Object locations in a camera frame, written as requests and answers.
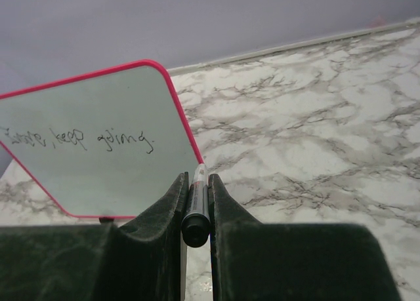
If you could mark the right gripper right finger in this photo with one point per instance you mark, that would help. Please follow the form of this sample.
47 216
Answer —
251 260

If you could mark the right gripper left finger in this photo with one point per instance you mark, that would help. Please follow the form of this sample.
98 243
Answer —
144 259

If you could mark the white whiteboard marker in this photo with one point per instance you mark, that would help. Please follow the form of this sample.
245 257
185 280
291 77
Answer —
196 222

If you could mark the pink framed whiteboard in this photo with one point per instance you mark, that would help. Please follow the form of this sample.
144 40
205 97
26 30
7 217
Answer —
103 144

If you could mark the right black whiteboard foot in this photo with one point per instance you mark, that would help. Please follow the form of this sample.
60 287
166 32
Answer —
106 220

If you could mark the aluminium table frame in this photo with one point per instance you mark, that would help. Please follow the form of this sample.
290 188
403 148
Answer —
276 50

